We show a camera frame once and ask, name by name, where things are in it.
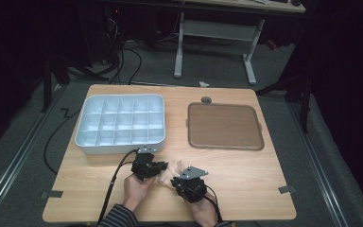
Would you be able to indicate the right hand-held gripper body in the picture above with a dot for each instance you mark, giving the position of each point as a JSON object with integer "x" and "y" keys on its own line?
{"x": 190, "y": 187}

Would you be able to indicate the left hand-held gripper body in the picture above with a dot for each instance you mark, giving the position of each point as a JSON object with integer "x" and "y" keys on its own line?
{"x": 143, "y": 167}

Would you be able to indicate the beige sock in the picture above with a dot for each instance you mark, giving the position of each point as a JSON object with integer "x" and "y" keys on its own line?
{"x": 171, "y": 170}

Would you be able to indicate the white divided storage box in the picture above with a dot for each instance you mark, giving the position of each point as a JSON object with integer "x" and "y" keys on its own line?
{"x": 119, "y": 124}

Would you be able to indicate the person's left hand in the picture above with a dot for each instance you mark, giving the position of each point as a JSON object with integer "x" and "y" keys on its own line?
{"x": 137, "y": 190}

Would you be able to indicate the person's right hand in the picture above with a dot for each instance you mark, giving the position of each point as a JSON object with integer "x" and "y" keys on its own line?
{"x": 204, "y": 211}

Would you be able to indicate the brown tray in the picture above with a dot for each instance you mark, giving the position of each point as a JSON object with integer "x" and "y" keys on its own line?
{"x": 225, "y": 126}

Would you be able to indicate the grey round knob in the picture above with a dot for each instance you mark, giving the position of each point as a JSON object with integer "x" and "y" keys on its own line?
{"x": 206, "y": 100}

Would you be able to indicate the white crumpled paper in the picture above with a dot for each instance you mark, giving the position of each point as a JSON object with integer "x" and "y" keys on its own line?
{"x": 203, "y": 84}

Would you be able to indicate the black metal stand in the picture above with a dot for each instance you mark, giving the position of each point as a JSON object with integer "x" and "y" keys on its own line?
{"x": 304, "y": 104}
{"x": 47, "y": 82}

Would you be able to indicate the wooden desk top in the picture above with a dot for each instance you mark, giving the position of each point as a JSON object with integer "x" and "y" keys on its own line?
{"x": 249, "y": 5}

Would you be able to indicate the metal floor rail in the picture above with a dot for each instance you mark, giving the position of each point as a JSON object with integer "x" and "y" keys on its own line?
{"x": 15, "y": 157}
{"x": 318, "y": 164}

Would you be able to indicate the white metal desk frame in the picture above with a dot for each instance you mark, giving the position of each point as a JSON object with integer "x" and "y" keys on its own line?
{"x": 216, "y": 30}

